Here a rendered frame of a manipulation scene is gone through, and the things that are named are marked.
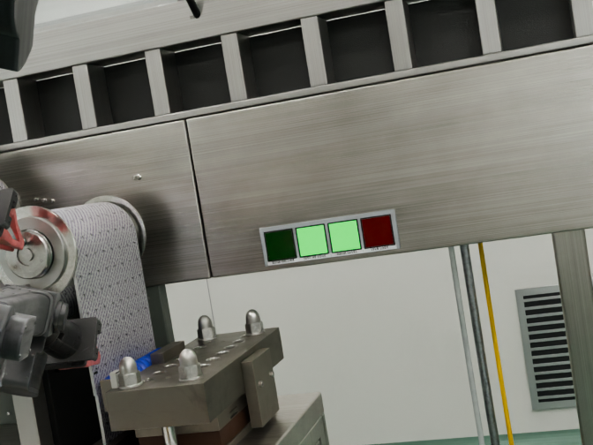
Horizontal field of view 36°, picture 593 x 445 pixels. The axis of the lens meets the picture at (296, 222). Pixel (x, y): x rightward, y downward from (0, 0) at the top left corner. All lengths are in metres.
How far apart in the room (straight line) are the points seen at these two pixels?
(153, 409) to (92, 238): 0.30
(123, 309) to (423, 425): 2.71
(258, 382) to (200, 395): 0.18
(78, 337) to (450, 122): 0.71
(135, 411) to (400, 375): 2.77
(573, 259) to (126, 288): 0.81
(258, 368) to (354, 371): 2.62
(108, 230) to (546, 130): 0.75
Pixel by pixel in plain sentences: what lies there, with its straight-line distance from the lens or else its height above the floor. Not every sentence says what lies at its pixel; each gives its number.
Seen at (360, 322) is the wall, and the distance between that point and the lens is 4.05.
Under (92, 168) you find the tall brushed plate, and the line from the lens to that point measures 1.77.
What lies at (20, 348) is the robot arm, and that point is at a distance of 0.86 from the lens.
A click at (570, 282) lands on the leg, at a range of 1.75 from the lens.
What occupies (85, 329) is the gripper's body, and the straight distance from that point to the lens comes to 1.38.
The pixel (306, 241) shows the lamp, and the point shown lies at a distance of 1.62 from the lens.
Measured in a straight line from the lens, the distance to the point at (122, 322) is 1.55.
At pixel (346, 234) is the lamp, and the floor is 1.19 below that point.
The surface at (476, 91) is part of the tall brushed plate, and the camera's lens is 1.57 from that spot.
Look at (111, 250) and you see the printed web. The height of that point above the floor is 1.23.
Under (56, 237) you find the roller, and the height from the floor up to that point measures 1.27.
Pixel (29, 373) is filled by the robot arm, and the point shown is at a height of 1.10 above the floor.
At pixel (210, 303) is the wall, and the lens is 4.23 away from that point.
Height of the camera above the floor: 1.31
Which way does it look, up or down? 3 degrees down
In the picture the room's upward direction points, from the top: 9 degrees counter-clockwise
